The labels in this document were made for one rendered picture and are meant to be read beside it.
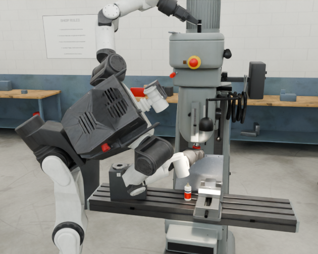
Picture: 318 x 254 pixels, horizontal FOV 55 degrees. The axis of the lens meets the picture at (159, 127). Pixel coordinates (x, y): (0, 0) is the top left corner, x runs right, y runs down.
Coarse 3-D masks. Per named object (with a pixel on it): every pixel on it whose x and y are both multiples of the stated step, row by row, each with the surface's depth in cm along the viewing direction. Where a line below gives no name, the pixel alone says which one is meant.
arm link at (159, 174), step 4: (160, 168) 151; (156, 172) 149; (160, 172) 150; (152, 176) 148; (156, 176) 149; (160, 176) 150; (164, 176) 151; (144, 180) 147; (148, 180) 148; (152, 180) 149; (144, 184) 149
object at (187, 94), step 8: (184, 88) 159; (192, 88) 158; (200, 88) 157; (208, 88) 157; (216, 88) 164; (184, 96) 160; (192, 96) 158; (200, 96) 158; (208, 96) 157; (216, 96) 161; (184, 104) 161; (200, 104) 159; (208, 104) 158; (184, 112) 162; (200, 112) 160; (208, 112) 160; (184, 120) 163; (184, 128) 164; (184, 136) 166; (200, 136) 163; (208, 136) 164
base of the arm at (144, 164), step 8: (152, 136) 128; (144, 144) 123; (152, 144) 127; (168, 144) 125; (136, 152) 119; (136, 160) 120; (144, 160) 117; (152, 160) 116; (136, 168) 123; (144, 168) 119; (152, 168) 117
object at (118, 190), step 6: (114, 168) 183; (120, 168) 182; (114, 174) 181; (120, 174) 181; (114, 180) 182; (120, 180) 182; (114, 186) 183; (120, 186) 183; (114, 192) 184; (120, 192) 184; (126, 192) 184; (144, 192) 184; (114, 198) 185; (120, 198) 185; (126, 198) 185; (132, 198) 185; (138, 198) 185; (144, 198) 185
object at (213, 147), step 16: (224, 96) 200; (224, 112) 203; (176, 128) 217; (224, 128) 206; (176, 144) 219; (208, 144) 212; (224, 144) 210; (224, 160) 213; (224, 176) 217; (224, 192) 221; (224, 240) 232
